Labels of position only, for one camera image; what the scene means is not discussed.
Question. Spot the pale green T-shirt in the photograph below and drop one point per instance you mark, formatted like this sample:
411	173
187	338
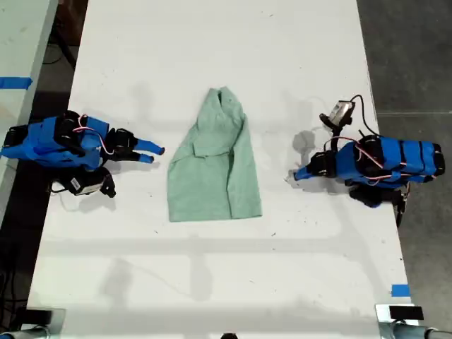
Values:
215	176

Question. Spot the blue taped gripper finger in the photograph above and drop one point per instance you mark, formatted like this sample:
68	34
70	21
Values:
150	146
304	176
303	170
143	157

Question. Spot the long blue tape strip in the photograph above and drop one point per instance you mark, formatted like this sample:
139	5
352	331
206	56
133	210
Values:
16	82

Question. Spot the black camera stalk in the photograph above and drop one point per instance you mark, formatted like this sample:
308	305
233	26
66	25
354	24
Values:
107	183
337	132

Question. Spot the white side table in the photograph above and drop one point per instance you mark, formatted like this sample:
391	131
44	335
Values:
17	42

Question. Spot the small black box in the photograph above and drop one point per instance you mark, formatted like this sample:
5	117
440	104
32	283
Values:
39	316
406	313

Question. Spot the black camera box with label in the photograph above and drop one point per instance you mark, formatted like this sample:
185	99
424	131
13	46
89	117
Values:
84	185
339	113

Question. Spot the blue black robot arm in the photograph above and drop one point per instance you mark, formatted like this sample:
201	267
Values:
406	160
42	141

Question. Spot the black round object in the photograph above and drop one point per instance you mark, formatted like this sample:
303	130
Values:
228	336

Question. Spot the grey metal pipe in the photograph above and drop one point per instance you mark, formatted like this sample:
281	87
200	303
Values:
406	332
24	333

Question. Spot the short blue tape strip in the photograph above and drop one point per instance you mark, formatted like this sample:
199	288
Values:
400	290

